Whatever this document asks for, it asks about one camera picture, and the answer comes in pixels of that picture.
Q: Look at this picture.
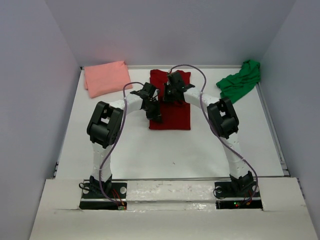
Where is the red t shirt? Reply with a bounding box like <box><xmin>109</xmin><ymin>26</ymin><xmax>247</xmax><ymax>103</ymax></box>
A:
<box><xmin>149</xmin><ymin>69</ymin><xmax>191</xmax><ymax>131</ymax></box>

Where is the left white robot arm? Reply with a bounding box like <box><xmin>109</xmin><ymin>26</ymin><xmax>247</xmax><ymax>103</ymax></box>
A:
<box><xmin>86</xmin><ymin>91</ymin><xmax>162</xmax><ymax>199</ymax></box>

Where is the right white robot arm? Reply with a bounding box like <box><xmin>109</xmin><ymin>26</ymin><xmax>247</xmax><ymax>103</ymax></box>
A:
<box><xmin>163</xmin><ymin>82</ymin><xmax>258</xmax><ymax>198</ymax></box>

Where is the green t shirt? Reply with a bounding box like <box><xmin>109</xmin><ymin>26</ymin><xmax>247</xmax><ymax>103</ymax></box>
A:
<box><xmin>216</xmin><ymin>59</ymin><xmax>261</xmax><ymax>104</ymax></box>

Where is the folded pink t shirt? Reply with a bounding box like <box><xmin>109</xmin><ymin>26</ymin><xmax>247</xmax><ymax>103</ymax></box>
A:
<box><xmin>84</xmin><ymin>61</ymin><xmax>131</xmax><ymax>99</ymax></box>

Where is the white front cover board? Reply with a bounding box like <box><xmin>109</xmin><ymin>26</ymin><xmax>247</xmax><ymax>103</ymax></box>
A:
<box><xmin>30</xmin><ymin>177</ymin><xmax>317</xmax><ymax>240</ymax></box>

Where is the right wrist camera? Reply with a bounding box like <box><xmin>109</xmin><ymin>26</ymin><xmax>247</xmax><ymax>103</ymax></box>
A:
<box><xmin>167</xmin><ymin>71</ymin><xmax>186</xmax><ymax>88</ymax></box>

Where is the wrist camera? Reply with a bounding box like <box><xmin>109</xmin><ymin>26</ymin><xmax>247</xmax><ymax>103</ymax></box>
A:
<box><xmin>139</xmin><ymin>82</ymin><xmax>158</xmax><ymax>99</ymax></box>
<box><xmin>167</xmin><ymin>71</ymin><xmax>186</xmax><ymax>88</ymax></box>

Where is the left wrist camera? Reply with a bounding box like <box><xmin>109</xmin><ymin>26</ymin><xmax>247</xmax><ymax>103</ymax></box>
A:
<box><xmin>139</xmin><ymin>82</ymin><xmax>158</xmax><ymax>99</ymax></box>

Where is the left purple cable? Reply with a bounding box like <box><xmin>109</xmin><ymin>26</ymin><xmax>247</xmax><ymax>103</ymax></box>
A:
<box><xmin>98</xmin><ymin>81</ymin><xmax>151</xmax><ymax>208</ymax></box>

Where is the purple cable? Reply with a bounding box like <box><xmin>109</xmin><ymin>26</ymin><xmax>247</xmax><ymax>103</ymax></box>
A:
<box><xmin>169</xmin><ymin>64</ymin><xmax>260</xmax><ymax>207</ymax></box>
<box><xmin>98</xmin><ymin>81</ymin><xmax>151</xmax><ymax>208</ymax></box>

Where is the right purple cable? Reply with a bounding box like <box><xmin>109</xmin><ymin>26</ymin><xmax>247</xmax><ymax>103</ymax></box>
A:
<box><xmin>169</xmin><ymin>64</ymin><xmax>260</xmax><ymax>207</ymax></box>

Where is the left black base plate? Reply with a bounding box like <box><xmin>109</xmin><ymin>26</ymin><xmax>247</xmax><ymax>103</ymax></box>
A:
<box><xmin>78</xmin><ymin>181</ymin><xmax>128</xmax><ymax>211</ymax></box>

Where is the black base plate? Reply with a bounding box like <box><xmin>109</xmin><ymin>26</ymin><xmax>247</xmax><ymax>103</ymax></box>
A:
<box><xmin>78</xmin><ymin>181</ymin><xmax>128</xmax><ymax>211</ymax></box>
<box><xmin>212</xmin><ymin>181</ymin><xmax>263</xmax><ymax>210</ymax></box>

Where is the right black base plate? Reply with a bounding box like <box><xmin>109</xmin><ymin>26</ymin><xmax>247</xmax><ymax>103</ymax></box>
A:
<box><xmin>212</xmin><ymin>181</ymin><xmax>263</xmax><ymax>210</ymax></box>

